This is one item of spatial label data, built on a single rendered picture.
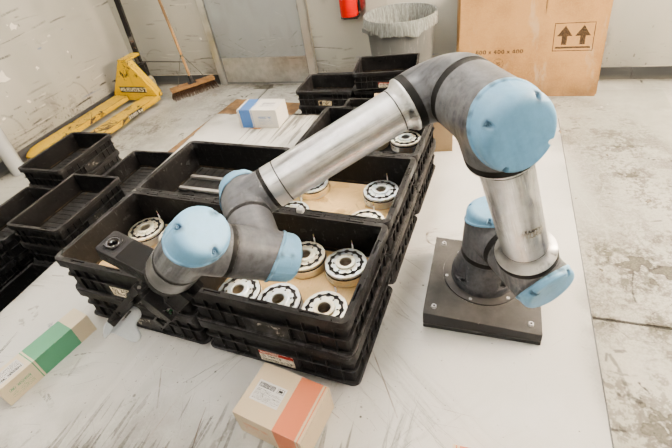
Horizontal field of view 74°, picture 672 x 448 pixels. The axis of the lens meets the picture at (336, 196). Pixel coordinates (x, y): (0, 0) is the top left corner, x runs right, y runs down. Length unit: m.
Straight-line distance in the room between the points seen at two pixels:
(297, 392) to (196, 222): 0.52
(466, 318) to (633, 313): 1.23
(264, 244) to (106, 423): 0.71
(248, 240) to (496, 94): 0.38
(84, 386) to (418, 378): 0.80
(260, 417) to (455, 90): 0.71
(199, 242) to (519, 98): 0.44
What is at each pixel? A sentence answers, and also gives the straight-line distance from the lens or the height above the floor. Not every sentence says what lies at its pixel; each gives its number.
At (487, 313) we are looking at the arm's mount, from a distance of 1.12.
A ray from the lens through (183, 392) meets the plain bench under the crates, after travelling 1.17.
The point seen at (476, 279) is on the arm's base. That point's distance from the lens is 1.11.
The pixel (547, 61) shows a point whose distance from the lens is 3.84.
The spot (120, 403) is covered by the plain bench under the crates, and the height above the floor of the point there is 0.70.
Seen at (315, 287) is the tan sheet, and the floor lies 0.83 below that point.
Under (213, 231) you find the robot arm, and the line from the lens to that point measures 0.58.
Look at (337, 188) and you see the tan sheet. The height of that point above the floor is 0.83.
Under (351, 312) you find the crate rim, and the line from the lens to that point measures 0.88.
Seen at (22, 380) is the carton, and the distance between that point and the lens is 1.38.
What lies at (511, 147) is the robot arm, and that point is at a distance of 0.64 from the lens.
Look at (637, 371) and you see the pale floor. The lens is 2.06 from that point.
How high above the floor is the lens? 1.61
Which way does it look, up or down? 36 degrees down
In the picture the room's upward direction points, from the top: 10 degrees counter-clockwise
